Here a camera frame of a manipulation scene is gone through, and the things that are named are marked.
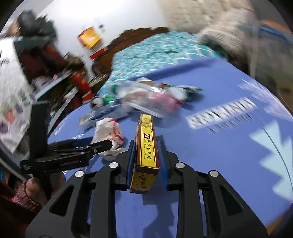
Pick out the grey patterned folded quilt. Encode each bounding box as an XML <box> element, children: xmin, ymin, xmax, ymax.
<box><xmin>197</xmin><ymin>8</ymin><xmax>257</xmax><ymax>60</ymax></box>

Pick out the clear plastic bag with trash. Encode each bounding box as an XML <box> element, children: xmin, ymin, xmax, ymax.
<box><xmin>109</xmin><ymin>77</ymin><xmax>202</xmax><ymax>118</ymax></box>

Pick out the yellow red medicine box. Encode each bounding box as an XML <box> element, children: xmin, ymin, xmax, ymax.
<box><xmin>130</xmin><ymin>114</ymin><xmax>160</xmax><ymax>194</ymax></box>

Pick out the yellow red wall calendar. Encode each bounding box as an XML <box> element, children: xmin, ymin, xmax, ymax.
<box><xmin>77</xmin><ymin>26</ymin><xmax>108</xmax><ymax>60</ymax></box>

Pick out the left hand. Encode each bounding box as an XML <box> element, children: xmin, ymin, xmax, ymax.
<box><xmin>25</xmin><ymin>172</ymin><xmax>66</xmax><ymax>206</ymax></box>

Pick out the white red plastic bag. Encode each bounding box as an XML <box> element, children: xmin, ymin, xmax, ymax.
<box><xmin>91</xmin><ymin>118</ymin><xmax>126</xmax><ymax>161</ymax></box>

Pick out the purple printed blanket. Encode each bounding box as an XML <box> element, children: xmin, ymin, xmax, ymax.
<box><xmin>49</xmin><ymin>58</ymin><xmax>292</xmax><ymax>237</ymax></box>

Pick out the red fire extinguisher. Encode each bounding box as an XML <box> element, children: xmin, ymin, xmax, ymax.
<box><xmin>71</xmin><ymin>70</ymin><xmax>94</xmax><ymax>102</ymax></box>

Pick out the blue white flat packet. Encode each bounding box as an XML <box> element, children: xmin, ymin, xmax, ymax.
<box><xmin>79</xmin><ymin>104</ymin><xmax>127</xmax><ymax>128</ymax></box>

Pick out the green soda can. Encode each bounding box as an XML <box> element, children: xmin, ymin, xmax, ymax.
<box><xmin>90</xmin><ymin>94</ymin><xmax>116</xmax><ymax>111</ymax></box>

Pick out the clear bin with blue handle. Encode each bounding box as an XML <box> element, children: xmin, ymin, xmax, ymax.
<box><xmin>237</xmin><ymin>21</ymin><xmax>292</xmax><ymax>94</ymax></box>

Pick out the teal patterned bedspread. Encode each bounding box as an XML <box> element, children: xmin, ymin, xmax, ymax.
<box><xmin>97</xmin><ymin>31</ymin><xmax>221</xmax><ymax>96</ymax></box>

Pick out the carved wooden headboard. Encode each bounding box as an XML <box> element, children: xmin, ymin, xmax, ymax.
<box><xmin>91</xmin><ymin>27</ymin><xmax>169</xmax><ymax>76</ymax></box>

